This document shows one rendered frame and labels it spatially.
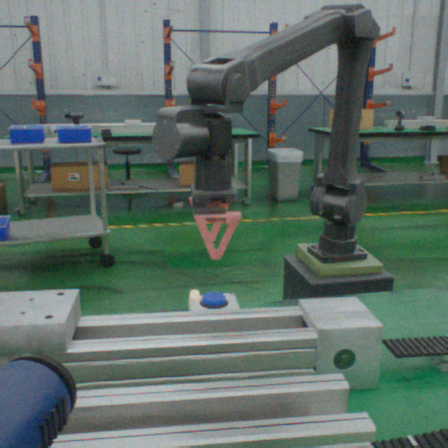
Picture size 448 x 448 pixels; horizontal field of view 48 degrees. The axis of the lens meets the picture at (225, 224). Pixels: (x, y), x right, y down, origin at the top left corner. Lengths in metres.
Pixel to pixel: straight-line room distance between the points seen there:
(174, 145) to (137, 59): 7.45
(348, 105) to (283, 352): 0.59
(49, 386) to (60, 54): 7.84
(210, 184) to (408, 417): 0.41
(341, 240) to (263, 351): 0.54
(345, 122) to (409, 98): 8.30
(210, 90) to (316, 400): 0.43
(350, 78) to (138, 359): 0.71
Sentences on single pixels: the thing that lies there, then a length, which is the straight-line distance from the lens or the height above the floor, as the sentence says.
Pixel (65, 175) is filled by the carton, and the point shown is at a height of 0.37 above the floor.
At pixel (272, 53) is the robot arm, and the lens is 0.84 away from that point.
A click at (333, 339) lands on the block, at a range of 0.70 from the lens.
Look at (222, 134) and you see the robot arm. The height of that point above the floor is 1.12.
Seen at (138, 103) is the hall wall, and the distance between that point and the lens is 8.07.
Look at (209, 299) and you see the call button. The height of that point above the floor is 0.85.
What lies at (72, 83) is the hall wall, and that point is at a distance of 8.14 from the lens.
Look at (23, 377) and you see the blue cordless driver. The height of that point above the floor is 1.00.
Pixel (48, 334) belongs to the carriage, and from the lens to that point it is 0.66.
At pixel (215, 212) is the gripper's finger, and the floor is 1.01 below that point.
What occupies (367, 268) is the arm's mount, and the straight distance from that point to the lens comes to 1.19.
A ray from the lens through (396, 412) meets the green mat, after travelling 0.72.
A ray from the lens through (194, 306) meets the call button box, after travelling 0.83.
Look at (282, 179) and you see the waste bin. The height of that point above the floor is 0.25.
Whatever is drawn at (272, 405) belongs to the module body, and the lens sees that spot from 0.58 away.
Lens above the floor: 1.17
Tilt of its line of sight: 15 degrees down
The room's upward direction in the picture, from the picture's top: straight up
